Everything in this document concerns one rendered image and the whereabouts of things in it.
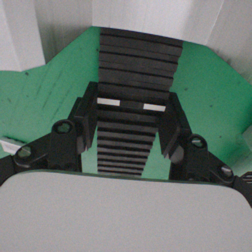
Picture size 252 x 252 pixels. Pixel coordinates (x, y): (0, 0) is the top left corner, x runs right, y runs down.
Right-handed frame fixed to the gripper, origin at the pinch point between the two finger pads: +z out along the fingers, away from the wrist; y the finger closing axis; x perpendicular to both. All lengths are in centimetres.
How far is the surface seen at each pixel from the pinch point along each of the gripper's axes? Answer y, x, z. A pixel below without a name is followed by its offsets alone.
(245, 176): 16.5, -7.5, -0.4
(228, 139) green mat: 12.9, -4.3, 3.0
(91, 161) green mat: -4.1, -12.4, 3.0
